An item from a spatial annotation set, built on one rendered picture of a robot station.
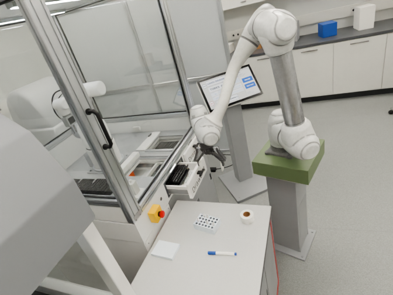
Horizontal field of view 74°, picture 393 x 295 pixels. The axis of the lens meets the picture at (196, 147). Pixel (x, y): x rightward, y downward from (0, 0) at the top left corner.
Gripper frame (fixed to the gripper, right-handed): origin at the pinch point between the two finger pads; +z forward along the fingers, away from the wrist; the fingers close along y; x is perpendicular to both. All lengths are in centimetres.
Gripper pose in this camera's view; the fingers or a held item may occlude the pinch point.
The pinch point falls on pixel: (211, 168)
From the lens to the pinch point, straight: 159.6
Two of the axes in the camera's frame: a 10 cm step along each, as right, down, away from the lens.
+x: -3.2, 5.3, -7.8
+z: 2.3, 8.4, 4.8
